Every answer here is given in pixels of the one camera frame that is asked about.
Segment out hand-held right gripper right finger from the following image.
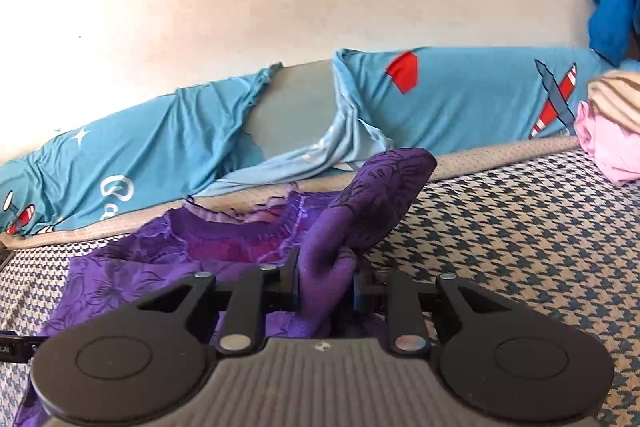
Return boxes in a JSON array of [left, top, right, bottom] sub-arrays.
[[352, 271, 503, 354]]

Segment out blue cartoon print cover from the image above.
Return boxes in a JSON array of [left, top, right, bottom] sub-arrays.
[[0, 47, 640, 238]]

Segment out pale blue cloth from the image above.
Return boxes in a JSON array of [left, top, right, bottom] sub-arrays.
[[195, 52, 396, 198]]

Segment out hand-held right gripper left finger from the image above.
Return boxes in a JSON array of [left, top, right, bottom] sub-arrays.
[[136, 252, 301, 353]]

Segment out pink garment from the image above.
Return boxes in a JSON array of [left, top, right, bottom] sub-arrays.
[[572, 102, 640, 185]]

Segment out purple floral shirt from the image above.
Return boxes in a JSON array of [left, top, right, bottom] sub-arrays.
[[15, 147, 438, 427]]

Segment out beige striped knit garment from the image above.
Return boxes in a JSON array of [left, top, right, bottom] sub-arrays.
[[585, 69, 640, 132]]

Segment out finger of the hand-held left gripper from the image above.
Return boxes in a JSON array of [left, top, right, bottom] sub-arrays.
[[0, 331, 41, 365]]

